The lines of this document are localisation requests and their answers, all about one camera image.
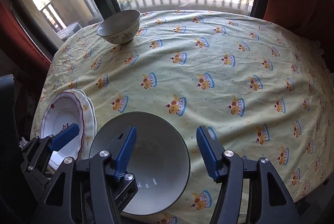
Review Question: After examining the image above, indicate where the floral ceramic bowl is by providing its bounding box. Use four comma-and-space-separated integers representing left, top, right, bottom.
97, 9, 141, 45
89, 112, 190, 216

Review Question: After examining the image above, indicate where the beaded rim yellow flower plate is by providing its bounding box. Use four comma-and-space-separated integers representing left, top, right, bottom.
62, 89, 95, 159

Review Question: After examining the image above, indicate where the yellow patterned tablecloth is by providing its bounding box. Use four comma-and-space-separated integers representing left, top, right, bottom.
30, 10, 333, 223

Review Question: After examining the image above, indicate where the red curtain left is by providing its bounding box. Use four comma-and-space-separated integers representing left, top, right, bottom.
1, 0, 51, 76

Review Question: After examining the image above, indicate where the white outdoor unit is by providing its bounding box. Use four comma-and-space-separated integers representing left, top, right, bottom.
56, 22, 82, 42

